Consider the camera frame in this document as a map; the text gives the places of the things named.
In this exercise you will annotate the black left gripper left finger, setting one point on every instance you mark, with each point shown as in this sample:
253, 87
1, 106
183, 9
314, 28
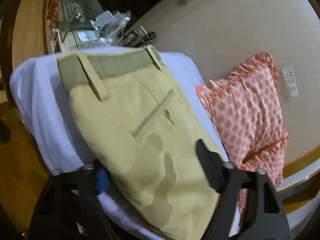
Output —
69, 209

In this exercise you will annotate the khaki pants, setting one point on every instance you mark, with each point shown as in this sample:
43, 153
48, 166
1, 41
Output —
138, 122

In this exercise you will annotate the cluttered side table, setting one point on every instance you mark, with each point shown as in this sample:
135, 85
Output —
83, 24

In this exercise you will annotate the white wall socket plate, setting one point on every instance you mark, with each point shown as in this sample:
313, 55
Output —
289, 81

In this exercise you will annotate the white bed sheet mattress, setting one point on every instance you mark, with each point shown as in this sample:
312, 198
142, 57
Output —
43, 102

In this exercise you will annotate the polka dot pillow near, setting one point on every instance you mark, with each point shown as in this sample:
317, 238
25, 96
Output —
246, 113

